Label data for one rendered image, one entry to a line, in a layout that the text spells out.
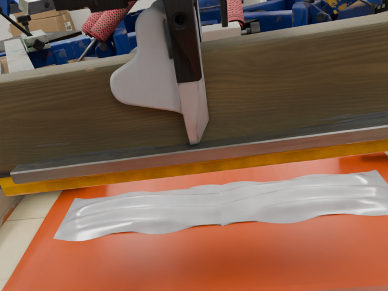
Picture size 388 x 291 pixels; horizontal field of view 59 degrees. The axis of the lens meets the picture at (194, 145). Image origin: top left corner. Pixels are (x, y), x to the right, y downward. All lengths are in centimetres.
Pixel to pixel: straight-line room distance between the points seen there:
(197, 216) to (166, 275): 7
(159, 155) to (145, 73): 6
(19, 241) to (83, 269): 10
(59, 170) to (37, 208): 20
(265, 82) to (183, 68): 6
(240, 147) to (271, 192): 15
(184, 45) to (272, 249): 21
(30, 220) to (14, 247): 4
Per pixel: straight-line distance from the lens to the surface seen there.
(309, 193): 38
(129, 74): 22
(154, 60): 21
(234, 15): 83
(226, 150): 24
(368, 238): 35
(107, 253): 36
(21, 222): 45
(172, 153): 24
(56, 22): 440
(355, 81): 25
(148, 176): 28
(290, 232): 35
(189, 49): 19
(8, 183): 32
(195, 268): 32
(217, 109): 24
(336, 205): 37
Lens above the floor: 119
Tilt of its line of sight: 28 degrees down
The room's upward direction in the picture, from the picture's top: 9 degrees counter-clockwise
